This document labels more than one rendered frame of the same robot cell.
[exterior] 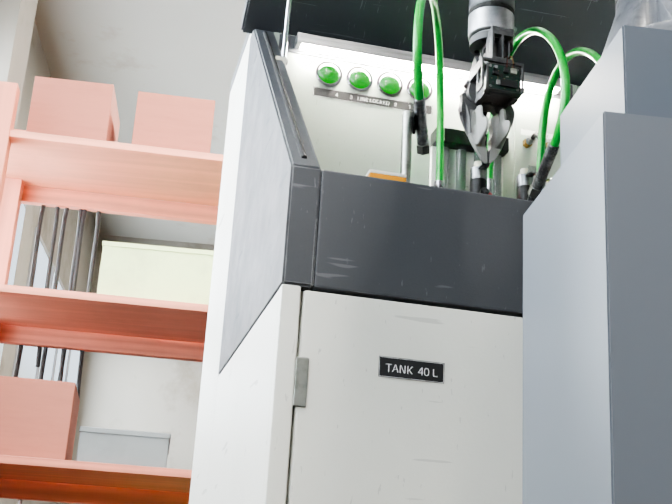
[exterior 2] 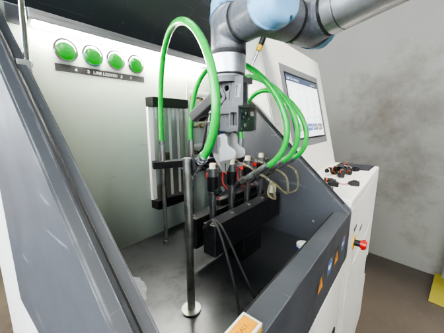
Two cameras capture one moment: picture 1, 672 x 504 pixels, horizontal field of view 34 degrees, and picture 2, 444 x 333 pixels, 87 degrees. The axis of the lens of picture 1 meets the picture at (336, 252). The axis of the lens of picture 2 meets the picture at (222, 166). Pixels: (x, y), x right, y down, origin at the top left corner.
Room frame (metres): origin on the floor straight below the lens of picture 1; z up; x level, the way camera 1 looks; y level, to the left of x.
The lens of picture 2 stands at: (1.14, 0.12, 1.22)
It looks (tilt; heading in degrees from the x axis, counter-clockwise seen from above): 11 degrees down; 321
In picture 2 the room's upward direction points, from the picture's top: straight up
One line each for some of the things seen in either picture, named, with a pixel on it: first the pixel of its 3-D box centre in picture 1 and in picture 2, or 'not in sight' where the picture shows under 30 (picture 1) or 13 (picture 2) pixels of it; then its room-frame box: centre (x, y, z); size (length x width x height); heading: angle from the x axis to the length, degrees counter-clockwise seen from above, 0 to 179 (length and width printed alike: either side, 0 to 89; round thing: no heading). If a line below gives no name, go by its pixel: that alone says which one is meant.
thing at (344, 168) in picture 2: not in sight; (342, 167); (1.62, -0.97, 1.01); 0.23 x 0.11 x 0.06; 103
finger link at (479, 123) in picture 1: (482, 130); (226, 154); (1.55, -0.22, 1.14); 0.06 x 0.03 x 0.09; 13
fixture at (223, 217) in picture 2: not in sight; (238, 225); (1.63, -0.34, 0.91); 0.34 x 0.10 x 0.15; 103
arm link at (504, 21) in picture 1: (493, 30); (228, 68); (1.56, -0.23, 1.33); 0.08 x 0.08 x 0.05
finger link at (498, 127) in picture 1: (500, 133); (234, 152); (1.56, -0.25, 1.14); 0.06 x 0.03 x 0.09; 13
